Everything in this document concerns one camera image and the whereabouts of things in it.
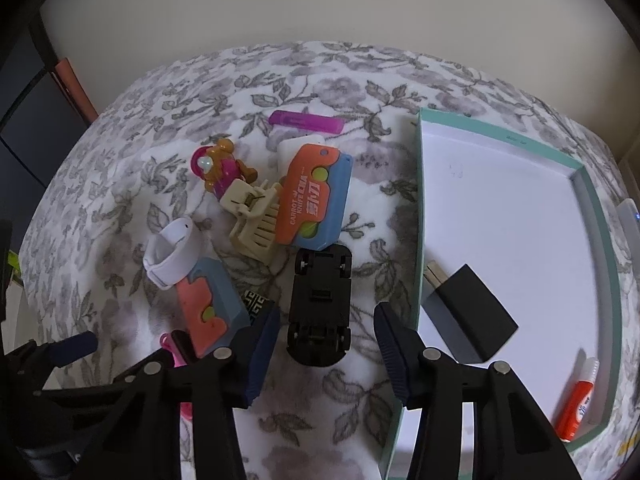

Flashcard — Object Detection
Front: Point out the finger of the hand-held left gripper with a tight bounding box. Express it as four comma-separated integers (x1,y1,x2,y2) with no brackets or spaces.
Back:
30,372,143,411
0,331,98,396

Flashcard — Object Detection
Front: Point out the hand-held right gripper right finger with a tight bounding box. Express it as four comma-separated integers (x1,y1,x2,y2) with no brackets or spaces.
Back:
374,301,583,480

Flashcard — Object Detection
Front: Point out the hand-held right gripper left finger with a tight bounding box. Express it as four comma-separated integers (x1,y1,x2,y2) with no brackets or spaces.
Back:
102,304,282,480

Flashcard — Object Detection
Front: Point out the gold black patterned lighter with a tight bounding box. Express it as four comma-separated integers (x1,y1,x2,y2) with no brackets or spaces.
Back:
240,290,278,328

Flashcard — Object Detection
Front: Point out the small orange blue toy knife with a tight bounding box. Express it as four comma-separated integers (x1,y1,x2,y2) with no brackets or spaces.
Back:
176,257,251,358

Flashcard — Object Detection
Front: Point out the black toy car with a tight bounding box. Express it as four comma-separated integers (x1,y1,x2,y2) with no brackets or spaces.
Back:
286,244,353,367

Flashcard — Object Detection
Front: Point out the pink smartwatch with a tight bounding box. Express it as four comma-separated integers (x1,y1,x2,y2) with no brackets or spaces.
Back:
160,329,198,421

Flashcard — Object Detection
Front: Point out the beige hair claw clip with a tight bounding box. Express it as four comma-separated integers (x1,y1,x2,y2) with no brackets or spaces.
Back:
220,180,286,266

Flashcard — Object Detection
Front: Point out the white smartwatch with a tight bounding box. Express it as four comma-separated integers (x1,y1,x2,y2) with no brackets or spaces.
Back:
143,217,205,291

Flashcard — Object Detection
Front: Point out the teal-rimmed white tray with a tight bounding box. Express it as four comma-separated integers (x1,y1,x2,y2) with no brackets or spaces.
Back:
382,107,623,480

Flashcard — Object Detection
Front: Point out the black power adapter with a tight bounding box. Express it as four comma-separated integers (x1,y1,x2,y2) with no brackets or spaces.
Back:
421,261,519,365

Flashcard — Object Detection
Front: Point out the large orange blue toy knife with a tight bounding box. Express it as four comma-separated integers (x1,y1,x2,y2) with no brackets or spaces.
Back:
276,144,353,251

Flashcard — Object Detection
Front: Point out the red white glue bottle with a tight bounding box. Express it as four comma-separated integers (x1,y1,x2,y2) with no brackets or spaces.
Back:
552,357,601,442

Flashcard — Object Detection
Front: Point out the pink bear toy figure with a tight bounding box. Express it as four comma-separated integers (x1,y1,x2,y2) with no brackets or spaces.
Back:
191,139,258,195

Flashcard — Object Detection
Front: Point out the white charger cube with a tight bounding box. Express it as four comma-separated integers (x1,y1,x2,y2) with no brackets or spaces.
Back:
276,135,326,181

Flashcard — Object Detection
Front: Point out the dark cabinet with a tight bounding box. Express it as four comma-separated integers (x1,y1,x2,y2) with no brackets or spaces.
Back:
0,10,98,311

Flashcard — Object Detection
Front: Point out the purple usb stick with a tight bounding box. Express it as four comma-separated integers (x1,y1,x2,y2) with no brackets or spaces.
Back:
268,110,346,135

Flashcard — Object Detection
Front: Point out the red-brown wooden board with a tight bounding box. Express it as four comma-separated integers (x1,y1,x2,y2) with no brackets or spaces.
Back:
55,59,101,126

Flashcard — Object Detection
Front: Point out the white electronic device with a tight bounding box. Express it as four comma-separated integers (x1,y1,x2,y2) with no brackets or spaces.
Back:
617,199,640,266

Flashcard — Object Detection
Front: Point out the grey floral blanket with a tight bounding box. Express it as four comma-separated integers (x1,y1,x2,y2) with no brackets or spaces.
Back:
20,40,640,480

